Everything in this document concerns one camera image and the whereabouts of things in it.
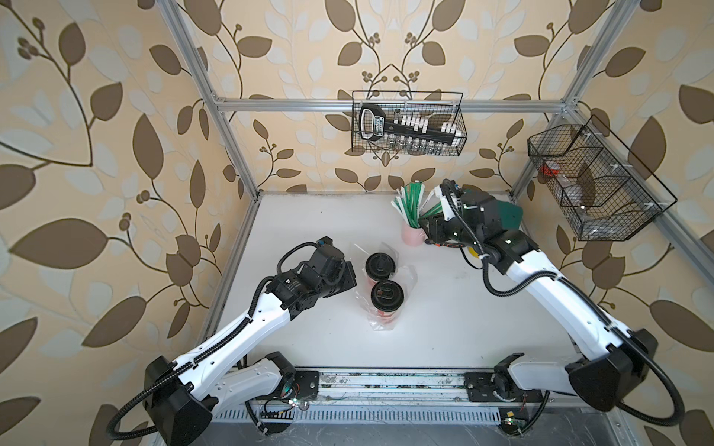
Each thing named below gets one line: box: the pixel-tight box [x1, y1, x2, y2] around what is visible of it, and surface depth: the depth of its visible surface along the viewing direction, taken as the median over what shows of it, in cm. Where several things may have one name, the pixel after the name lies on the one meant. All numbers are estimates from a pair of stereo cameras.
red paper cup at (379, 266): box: [365, 251, 397, 285], surface depth 80 cm
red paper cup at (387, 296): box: [370, 279, 405, 326], surface depth 73 cm
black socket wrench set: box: [359, 104, 462, 149], surface depth 86 cm
